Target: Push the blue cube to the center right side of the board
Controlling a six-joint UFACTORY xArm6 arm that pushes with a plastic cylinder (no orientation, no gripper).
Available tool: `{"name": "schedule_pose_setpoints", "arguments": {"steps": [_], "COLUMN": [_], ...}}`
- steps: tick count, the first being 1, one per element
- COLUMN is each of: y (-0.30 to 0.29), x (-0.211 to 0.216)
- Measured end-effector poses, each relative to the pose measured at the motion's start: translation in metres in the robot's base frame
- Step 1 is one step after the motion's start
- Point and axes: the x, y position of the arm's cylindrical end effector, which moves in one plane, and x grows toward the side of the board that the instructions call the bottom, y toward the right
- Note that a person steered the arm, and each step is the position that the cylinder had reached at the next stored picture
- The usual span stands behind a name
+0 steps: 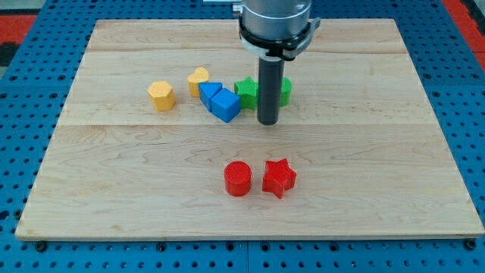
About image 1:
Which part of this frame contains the blue cube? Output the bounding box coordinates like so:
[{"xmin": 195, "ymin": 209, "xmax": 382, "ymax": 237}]
[{"xmin": 211, "ymin": 88, "xmax": 241, "ymax": 123}]

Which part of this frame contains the green star block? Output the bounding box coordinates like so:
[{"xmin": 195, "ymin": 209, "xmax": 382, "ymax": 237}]
[{"xmin": 234, "ymin": 77, "xmax": 258, "ymax": 110}]

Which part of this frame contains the green round block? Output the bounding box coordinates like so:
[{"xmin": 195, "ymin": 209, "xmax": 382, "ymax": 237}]
[{"xmin": 280, "ymin": 77, "xmax": 293, "ymax": 107}]

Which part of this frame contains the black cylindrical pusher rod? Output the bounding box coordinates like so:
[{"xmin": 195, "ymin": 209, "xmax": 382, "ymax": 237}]
[{"xmin": 257, "ymin": 58, "xmax": 284, "ymax": 126}]

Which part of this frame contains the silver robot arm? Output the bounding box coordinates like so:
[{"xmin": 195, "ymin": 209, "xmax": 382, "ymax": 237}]
[{"xmin": 232, "ymin": 0, "xmax": 321, "ymax": 61}]

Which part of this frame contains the red star block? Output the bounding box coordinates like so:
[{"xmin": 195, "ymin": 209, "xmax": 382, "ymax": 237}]
[{"xmin": 262, "ymin": 158, "xmax": 297, "ymax": 199}]

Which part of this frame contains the yellow hexagon block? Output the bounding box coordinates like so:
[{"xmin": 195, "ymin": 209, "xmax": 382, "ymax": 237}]
[{"xmin": 147, "ymin": 81, "xmax": 176, "ymax": 111}]

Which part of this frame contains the blue triangular block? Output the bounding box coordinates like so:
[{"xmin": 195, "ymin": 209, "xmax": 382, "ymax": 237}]
[{"xmin": 199, "ymin": 82, "xmax": 223, "ymax": 112}]

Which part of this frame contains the yellow heart block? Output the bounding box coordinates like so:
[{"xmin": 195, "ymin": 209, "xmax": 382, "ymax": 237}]
[{"xmin": 187, "ymin": 67, "xmax": 210, "ymax": 97}]

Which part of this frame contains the wooden board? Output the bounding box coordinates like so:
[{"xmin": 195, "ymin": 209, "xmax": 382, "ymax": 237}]
[{"xmin": 16, "ymin": 19, "xmax": 484, "ymax": 241}]

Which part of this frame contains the red cylinder block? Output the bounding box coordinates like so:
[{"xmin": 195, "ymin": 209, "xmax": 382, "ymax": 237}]
[{"xmin": 224, "ymin": 161, "xmax": 252, "ymax": 196}]

